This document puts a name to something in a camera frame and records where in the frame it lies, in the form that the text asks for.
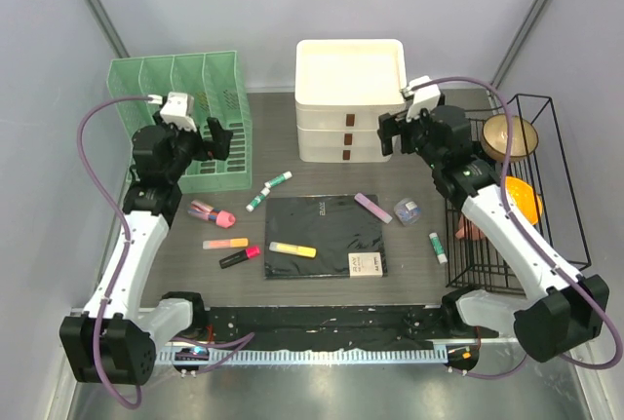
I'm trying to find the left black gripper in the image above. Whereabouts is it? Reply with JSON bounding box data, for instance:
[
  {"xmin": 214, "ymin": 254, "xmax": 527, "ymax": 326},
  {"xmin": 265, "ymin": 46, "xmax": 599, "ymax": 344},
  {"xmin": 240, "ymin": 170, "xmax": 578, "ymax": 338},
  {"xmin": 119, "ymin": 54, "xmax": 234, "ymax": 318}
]
[{"xmin": 154, "ymin": 112, "xmax": 232, "ymax": 182}]

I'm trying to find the white drawer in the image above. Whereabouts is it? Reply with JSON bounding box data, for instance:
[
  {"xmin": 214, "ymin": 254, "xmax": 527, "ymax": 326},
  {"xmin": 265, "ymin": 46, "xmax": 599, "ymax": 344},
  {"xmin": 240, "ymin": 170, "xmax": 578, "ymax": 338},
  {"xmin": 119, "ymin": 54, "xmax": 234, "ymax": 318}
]
[
  {"xmin": 295, "ymin": 104, "xmax": 404, "ymax": 131},
  {"xmin": 299, "ymin": 146, "xmax": 391, "ymax": 163},
  {"xmin": 297, "ymin": 127, "xmax": 380, "ymax": 151}
]

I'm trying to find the green glue stick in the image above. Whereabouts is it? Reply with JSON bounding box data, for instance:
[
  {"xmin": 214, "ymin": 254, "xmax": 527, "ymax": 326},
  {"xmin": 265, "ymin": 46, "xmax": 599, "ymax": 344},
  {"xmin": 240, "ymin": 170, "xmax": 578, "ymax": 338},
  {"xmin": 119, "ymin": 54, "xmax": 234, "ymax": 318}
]
[
  {"xmin": 429, "ymin": 232, "xmax": 449, "ymax": 265},
  {"xmin": 264, "ymin": 171, "xmax": 293, "ymax": 189},
  {"xmin": 246, "ymin": 187, "xmax": 270, "ymax": 212}
]

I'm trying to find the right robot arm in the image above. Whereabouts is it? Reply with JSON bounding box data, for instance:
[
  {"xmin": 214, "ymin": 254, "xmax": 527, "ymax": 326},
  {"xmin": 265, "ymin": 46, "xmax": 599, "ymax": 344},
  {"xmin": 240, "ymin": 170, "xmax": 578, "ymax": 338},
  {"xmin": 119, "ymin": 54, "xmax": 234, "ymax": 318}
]
[{"xmin": 377, "ymin": 105, "xmax": 609, "ymax": 363}]

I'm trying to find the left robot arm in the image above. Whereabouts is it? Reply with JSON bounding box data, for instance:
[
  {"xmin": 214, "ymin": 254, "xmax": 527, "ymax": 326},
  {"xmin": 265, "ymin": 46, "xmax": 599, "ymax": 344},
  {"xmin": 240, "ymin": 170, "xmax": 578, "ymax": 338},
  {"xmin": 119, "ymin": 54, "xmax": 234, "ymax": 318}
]
[{"xmin": 59, "ymin": 118, "xmax": 233, "ymax": 386}]

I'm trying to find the green file organizer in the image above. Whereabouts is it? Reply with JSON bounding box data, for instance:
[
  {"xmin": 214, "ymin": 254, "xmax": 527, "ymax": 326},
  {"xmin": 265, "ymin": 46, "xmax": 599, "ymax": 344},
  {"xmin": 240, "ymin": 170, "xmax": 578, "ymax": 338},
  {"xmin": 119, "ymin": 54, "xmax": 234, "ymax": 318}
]
[{"xmin": 107, "ymin": 51, "xmax": 253, "ymax": 194}]

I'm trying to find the white drawer cabinet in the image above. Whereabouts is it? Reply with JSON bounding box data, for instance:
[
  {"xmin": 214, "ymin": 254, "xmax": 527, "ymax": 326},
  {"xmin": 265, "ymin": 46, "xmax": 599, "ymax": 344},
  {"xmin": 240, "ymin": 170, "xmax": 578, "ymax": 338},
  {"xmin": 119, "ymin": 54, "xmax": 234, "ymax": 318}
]
[{"xmin": 293, "ymin": 38, "xmax": 409, "ymax": 164}]

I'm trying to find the pink capped pen bundle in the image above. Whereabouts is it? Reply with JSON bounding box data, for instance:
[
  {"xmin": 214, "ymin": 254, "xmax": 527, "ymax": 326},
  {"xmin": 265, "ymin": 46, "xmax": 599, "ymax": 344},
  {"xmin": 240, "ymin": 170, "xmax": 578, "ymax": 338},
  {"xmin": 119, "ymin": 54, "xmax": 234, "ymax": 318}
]
[{"xmin": 187, "ymin": 200, "xmax": 236, "ymax": 229}]

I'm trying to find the clear paperclip jar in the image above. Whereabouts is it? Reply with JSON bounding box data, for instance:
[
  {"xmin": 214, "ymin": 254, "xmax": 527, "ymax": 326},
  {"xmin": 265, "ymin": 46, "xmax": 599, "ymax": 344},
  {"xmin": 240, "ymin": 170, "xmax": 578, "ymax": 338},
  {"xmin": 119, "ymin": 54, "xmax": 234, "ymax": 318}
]
[{"xmin": 394, "ymin": 198, "xmax": 421, "ymax": 226}]

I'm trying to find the orange highlighter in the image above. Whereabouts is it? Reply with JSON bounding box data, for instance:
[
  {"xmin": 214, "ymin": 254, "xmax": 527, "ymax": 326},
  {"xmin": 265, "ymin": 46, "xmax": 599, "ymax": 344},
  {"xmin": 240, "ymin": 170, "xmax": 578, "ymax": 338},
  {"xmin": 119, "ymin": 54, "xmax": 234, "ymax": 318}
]
[{"xmin": 202, "ymin": 238, "xmax": 249, "ymax": 250}]

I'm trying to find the wooden bowl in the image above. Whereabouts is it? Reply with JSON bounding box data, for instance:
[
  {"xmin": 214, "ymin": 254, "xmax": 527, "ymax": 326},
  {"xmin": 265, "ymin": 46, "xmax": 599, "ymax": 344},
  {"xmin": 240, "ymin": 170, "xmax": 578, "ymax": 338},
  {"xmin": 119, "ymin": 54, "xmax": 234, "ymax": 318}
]
[{"xmin": 482, "ymin": 114, "xmax": 539, "ymax": 164}]

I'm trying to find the black notebook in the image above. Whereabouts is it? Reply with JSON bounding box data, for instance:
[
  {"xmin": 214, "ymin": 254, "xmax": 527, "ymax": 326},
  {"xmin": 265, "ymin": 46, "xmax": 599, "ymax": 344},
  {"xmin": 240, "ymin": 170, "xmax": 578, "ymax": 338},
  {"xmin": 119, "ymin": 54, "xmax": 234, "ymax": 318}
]
[{"xmin": 264, "ymin": 195, "xmax": 387, "ymax": 280}]

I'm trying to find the black pink highlighter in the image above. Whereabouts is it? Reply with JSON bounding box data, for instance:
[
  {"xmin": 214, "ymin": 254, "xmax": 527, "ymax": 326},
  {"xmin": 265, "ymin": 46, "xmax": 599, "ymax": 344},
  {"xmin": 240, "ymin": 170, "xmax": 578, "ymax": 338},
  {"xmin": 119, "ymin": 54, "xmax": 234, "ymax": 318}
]
[{"xmin": 218, "ymin": 246, "xmax": 261, "ymax": 269}]

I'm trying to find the pink cup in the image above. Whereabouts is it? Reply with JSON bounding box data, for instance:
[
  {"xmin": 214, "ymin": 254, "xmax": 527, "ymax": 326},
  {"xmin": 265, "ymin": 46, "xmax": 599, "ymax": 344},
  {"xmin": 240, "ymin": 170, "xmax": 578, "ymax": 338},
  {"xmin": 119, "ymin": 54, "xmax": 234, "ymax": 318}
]
[{"xmin": 454, "ymin": 214, "xmax": 485, "ymax": 241}]

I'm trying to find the white eraser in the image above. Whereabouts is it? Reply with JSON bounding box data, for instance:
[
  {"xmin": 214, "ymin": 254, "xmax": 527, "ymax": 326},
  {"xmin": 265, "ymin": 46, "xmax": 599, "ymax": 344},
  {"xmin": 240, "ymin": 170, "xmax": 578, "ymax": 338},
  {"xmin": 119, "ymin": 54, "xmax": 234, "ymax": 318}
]
[{"xmin": 348, "ymin": 252, "xmax": 384, "ymax": 278}]

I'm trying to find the yellow highlighter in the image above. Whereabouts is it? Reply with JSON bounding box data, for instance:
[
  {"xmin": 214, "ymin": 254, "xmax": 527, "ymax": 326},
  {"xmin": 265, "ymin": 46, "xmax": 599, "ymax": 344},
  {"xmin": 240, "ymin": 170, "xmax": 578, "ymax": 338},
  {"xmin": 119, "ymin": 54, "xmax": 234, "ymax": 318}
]
[{"xmin": 269, "ymin": 242, "xmax": 317, "ymax": 258}]

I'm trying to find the orange bowl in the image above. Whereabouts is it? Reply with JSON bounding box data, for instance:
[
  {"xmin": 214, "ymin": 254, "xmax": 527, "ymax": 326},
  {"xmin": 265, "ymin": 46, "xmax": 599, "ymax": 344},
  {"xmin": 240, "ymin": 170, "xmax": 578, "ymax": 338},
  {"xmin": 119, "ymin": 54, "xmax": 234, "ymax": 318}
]
[{"xmin": 506, "ymin": 176, "xmax": 543, "ymax": 225}]

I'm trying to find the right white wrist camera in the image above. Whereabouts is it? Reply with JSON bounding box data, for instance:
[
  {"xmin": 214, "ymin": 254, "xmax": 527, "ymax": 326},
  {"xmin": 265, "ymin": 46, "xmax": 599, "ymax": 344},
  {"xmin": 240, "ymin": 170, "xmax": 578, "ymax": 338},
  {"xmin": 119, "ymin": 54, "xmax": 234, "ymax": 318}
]
[{"xmin": 401, "ymin": 75, "xmax": 442, "ymax": 123}]

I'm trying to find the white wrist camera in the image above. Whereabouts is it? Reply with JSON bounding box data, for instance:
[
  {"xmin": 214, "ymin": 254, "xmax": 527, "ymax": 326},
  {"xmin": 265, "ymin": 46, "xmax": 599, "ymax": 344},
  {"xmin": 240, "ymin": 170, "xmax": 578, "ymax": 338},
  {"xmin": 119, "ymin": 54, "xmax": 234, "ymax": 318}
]
[
  {"xmin": 401, "ymin": 75, "xmax": 442, "ymax": 123},
  {"xmin": 147, "ymin": 92, "xmax": 197, "ymax": 132}
]

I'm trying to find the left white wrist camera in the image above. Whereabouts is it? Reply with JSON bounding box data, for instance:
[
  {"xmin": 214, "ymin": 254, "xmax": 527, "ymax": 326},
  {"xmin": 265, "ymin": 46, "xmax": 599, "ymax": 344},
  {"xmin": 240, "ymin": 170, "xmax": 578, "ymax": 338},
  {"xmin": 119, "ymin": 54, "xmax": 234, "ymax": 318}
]
[{"xmin": 147, "ymin": 92, "xmax": 197, "ymax": 132}]

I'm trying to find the black wire rack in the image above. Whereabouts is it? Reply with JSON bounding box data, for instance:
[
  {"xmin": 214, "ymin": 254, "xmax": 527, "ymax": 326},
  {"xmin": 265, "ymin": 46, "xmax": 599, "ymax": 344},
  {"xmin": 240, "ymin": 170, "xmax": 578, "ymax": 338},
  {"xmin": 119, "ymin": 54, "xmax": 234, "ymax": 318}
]
[{"xmin": 444, "ymin": 94, "xmax": 592, "ymax": 295}]

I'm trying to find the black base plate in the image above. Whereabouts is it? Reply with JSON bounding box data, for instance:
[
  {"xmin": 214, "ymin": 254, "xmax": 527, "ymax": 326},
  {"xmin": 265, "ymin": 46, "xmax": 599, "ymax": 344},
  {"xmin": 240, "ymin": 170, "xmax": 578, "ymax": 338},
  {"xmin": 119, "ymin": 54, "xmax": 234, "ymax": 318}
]
[{"xmin": 180, "ymin": 305, "xmax": 498, "ymax": 352}]

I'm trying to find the white cable duct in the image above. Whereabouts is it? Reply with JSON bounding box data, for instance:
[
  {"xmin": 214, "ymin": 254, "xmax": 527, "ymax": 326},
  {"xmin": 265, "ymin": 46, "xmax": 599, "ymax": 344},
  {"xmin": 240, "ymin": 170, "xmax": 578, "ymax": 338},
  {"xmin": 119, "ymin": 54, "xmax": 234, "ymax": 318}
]
[{"xmin": 156, "ymin": 345, "xmax": 448, "ymax": 366}]

